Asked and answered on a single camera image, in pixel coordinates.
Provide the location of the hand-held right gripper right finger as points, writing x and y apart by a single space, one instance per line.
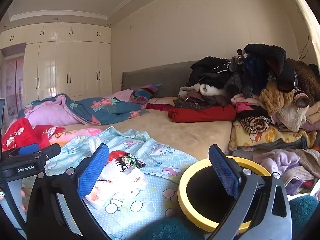
222 172

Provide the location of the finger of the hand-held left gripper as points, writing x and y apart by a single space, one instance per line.
28 149
50 151

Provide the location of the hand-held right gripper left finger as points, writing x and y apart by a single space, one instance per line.
92 171

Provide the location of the black bin with yellow rim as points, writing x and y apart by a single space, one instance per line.
205 195

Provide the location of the red packet with barcode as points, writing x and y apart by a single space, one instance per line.
117 155

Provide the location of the white plastic wrapper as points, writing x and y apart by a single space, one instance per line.
125 180

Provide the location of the dark printed snack wrapper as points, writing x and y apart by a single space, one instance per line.
131 162

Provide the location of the person's left hand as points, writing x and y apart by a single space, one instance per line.
23 194

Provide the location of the red cartoon garment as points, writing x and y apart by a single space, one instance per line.
17 132

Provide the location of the pink cartoon blanket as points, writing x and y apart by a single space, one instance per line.
80 132

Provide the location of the tiger striped cloth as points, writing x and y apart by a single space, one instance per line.
255 125

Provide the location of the lilac fuzzy garment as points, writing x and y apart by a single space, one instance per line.
280 160

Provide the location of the yellow cartoon blanket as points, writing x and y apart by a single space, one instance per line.
270 137

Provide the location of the beige plush bed blanket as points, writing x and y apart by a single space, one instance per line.
175 132

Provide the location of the red folded garment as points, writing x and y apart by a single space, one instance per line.
200 113

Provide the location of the blue floral quilt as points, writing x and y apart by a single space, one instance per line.
105 107

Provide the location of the light blue cartoon cat sheet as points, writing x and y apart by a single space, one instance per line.
155 152

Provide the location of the pink cartoon door curtain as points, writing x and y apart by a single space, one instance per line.
12 85

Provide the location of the pink folded garment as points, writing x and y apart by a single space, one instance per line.
243 105

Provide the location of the dark brown dotted garment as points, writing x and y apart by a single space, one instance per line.
200 102

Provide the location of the pale pink cloth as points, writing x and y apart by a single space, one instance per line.
122 95

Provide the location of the cream fleece garment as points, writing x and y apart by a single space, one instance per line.
210 90

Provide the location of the white glossy wardrobe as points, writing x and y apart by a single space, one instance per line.
62 67

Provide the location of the beige knit garment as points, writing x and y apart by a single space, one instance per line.
307 157

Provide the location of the white fleece garment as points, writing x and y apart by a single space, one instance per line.
292 117

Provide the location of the tan fuzzy garment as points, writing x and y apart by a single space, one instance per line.
272 97

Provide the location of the dark grey knit garment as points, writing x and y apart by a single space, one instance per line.
235 82

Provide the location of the dark red patterned cloth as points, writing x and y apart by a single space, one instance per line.
157 107

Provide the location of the purple striped cloth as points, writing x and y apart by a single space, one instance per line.
147 90

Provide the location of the navy fuzzy garment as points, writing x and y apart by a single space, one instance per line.
255 72

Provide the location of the black jacket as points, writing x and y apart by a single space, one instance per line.
210 67

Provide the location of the pale peach folded garment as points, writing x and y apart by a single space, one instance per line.
312 115

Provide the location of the brown striped knit sleeve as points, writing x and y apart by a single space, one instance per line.
301 100

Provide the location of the grey padded headboard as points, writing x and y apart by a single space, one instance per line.
170 75

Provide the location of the brown plush blanket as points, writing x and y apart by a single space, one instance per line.
305 77

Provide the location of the black quilted garment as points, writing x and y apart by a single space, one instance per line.
270 51

